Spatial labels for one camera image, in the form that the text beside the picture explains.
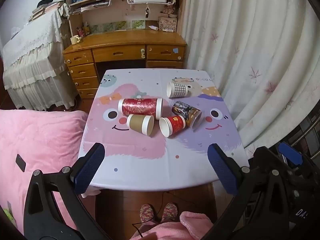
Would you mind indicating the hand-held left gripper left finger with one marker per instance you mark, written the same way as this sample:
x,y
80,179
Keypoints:
x,y
89,168

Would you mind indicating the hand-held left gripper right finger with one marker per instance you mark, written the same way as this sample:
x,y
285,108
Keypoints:
x,y
223,172

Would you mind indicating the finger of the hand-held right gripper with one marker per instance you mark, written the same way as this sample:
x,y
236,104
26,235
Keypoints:
x,y
290,153
263,157

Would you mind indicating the brown paper cup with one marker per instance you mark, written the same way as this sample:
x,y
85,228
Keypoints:
x,y
136,122

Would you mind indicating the red paper cup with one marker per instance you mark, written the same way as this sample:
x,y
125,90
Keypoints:
x,y
176,123

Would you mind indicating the dark printed paper cup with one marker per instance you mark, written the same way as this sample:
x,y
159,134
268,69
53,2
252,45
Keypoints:
x,y
183,110

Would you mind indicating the tall red cup white rims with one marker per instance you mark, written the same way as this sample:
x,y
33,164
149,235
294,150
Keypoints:
x,y
140,106

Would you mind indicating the checked paper cup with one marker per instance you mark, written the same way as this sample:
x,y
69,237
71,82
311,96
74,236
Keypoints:
x,y
178,90

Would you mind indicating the pink fluffy blanket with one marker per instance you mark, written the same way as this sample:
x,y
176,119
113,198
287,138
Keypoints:
x,y
42,135

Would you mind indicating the cartoon printed tablecloth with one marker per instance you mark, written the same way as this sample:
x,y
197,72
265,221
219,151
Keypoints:
x,y
150,160

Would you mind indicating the patterned knit slipper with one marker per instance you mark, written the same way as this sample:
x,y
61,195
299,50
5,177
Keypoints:
x,y
147,212
170,211

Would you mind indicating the small black flat device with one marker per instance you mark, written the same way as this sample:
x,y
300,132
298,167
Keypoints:
x,y
20,163

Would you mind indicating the person's pink fleece clothing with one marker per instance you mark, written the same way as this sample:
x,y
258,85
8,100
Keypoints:
x,y
175,230

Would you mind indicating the white leaf-print curtain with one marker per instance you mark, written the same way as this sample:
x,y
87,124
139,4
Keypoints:
x,y
250,42

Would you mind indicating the lace-covered piano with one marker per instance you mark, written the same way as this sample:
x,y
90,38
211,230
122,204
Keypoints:
x,y
37,55

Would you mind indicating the white mug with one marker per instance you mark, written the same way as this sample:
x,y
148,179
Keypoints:
x,y
74,39

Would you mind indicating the wooden desk with drawers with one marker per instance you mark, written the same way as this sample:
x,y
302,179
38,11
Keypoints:
x,y
120,41

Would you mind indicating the white tube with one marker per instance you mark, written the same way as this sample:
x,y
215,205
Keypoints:
x,y
153,27

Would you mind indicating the wooden bookshelf hutch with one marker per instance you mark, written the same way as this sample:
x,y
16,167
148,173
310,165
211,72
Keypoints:
x,y
105,12

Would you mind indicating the printed storage box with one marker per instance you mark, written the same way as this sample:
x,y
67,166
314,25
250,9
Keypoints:
x,y
167,23

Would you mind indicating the stack of books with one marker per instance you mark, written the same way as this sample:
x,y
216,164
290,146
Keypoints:
x,y
41,10

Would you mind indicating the hanging keys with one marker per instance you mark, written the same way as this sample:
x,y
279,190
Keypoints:
x,y
147,12

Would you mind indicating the metal rail frame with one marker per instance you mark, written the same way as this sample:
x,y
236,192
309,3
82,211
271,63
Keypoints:
x,y
308,130

